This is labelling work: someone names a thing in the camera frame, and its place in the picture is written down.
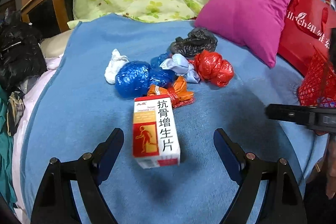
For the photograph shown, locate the blue blanket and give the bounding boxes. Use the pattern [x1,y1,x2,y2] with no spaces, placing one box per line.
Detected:
[21,15,329,223]

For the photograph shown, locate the red plastic mesh basket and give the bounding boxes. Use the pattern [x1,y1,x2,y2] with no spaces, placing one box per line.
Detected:
[298,49,335,135]

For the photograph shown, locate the white crumpled tissue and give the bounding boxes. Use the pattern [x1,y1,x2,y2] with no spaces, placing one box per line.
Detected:
[104,49,129,85]

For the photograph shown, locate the black plastic bag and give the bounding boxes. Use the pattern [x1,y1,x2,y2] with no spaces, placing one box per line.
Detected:
[169,27,218,58]

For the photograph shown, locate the magenta pillow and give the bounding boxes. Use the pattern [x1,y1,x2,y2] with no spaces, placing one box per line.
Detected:
[195,0,291,68]

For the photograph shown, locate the red gift bag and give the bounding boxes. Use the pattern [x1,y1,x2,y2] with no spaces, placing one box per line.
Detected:
[278,0,335,76]

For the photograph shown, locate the red plastic bag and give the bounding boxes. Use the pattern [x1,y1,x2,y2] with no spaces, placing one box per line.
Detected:
[189,50,234,88]

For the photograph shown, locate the blue plastic bag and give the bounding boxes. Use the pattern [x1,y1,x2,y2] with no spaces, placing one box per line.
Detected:
[115,53,177,99]

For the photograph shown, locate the orange snack wrapper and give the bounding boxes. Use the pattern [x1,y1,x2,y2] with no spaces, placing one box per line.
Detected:
[147,76,194,108]

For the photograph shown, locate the white red medicine box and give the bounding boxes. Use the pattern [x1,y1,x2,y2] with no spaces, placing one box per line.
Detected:
[133,95,181,169]

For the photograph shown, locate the large black garbage bag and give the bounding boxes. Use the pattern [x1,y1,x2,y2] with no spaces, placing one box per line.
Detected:
[1,9,47,94]

